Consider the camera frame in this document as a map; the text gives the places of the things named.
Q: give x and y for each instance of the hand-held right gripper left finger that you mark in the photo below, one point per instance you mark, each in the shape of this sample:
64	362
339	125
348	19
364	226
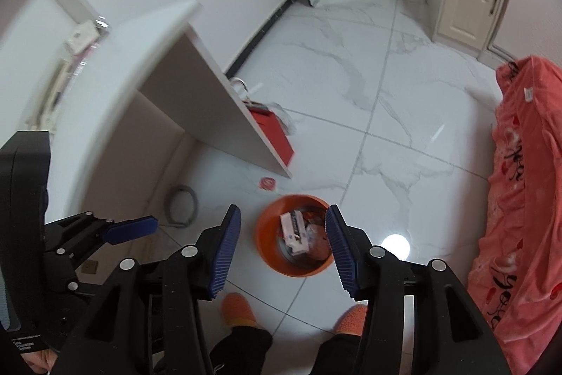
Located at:
224	256

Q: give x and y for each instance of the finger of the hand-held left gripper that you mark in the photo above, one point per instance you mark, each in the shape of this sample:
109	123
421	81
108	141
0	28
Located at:
75	286
131	229

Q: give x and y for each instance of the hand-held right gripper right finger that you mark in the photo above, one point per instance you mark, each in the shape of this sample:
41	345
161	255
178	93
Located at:
342	256

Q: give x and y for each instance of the orange bin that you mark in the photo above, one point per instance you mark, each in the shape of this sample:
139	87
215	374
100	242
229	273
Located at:
268	243

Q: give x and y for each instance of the white carton box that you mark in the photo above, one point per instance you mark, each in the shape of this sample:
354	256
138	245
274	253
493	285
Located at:
293	232

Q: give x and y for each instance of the person's left hand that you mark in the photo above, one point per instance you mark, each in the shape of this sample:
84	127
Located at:
41	362

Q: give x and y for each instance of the orange slipper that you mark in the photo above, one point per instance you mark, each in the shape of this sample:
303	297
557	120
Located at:
239	309
351	320

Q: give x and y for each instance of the red round sticker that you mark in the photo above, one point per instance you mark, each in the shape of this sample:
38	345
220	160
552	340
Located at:
266	184

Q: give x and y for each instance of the stack of books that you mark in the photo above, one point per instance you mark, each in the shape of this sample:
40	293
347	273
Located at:
52	94

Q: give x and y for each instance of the person's left leg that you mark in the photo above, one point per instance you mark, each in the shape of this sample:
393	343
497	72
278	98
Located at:
241	351

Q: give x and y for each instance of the person's leg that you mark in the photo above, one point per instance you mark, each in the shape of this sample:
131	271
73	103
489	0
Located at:
241	351
338	355

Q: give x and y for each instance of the person's right leg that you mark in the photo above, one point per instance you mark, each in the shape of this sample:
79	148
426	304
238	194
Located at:
338	355

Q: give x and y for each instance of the red paper bag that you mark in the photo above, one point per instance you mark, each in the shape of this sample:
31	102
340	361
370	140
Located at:
272	133

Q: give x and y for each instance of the clear plastic bag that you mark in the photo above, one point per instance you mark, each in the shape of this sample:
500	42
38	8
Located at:
91	50

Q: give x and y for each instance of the white tissue box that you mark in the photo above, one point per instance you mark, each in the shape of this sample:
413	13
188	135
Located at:
81	34

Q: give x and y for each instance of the red printed blanket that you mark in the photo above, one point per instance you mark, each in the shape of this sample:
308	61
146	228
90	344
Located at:
518	181

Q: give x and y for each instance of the wooden colour wall socket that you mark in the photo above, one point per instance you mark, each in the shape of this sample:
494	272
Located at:
90	267

